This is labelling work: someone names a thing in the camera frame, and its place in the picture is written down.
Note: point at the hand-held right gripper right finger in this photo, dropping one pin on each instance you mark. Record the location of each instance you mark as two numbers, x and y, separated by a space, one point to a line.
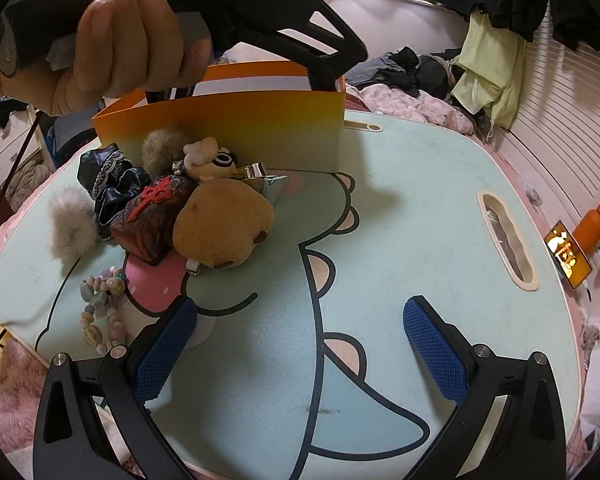
432 345

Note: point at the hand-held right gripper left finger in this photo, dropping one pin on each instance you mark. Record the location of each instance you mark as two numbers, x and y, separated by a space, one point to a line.
165 345

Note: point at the beige fur pompom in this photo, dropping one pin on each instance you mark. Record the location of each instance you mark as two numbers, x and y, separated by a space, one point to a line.
162 152

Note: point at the cartoon figurine with goggles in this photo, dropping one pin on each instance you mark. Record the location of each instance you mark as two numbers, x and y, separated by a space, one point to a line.
212 160

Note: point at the black paisley cloth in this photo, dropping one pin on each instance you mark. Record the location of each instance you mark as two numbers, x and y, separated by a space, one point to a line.
110 180

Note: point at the red plastic ornament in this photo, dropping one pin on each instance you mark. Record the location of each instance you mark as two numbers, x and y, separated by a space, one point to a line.
150 197

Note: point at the orange cardboard box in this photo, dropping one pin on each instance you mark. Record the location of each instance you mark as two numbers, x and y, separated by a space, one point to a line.
255 125

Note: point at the red patterned pouch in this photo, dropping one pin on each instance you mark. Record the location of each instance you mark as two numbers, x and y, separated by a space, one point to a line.
145 237

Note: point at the silver metal clip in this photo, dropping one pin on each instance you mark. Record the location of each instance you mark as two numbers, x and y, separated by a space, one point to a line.
254 171

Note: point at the brown plush toy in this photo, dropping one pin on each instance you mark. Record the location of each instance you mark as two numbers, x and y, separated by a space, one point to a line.
220 225

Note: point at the white grey fur pompom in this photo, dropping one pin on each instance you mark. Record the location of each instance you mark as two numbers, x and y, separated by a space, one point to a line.
72 227

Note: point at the person's left hand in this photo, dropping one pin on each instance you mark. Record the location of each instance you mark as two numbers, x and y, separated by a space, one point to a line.
125 45

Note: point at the black bag under desk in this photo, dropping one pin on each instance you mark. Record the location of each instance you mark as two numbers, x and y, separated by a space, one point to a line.
65 145

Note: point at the white drawer unit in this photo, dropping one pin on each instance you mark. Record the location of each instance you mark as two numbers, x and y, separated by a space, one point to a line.
10 155

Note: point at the pink fluffy rug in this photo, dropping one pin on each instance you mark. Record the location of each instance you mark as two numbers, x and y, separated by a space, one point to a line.
20 395

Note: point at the smartphone with lit screen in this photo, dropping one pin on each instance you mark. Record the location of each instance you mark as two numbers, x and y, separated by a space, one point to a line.
570 255

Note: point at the pink floral blanket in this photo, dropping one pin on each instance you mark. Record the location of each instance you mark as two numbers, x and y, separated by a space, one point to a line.
415 107

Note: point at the orange bottle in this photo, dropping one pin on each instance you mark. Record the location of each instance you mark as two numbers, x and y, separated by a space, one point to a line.
590 230

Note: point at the light green hanging garment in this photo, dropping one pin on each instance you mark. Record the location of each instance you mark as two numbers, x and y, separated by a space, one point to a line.
490 70

